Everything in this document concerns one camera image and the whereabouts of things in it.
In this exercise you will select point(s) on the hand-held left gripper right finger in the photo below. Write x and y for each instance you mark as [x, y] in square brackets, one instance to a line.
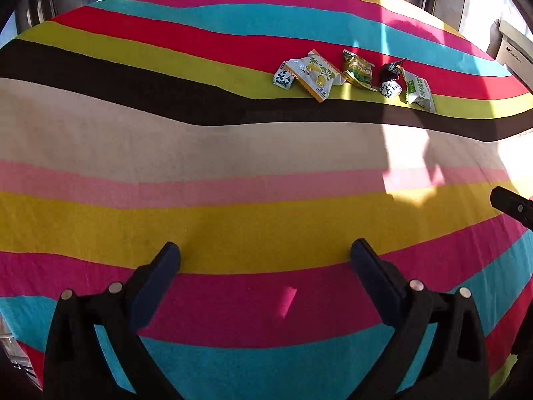
[374, 283]

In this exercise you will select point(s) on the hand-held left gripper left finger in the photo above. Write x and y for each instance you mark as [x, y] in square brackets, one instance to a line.
[156, 283]

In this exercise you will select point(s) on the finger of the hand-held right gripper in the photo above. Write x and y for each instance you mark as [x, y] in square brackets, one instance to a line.
[512, 206]

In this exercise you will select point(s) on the striped colourful tablecloth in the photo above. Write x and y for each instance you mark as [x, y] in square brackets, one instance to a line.
[166, 154]

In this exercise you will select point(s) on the white green snack packet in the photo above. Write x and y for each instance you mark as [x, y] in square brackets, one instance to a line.
[418, 91]

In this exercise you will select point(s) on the white cardboard box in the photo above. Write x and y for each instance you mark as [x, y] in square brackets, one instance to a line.
[516, 48]

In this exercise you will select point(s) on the small blue white packet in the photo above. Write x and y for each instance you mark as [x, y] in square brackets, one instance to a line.
[284, 78]
[390, 88]

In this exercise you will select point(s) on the small black candy packet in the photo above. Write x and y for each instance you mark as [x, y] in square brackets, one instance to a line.
[391, 70]

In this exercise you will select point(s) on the white orange lemon packet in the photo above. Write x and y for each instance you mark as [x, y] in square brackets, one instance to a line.
[317, 76]

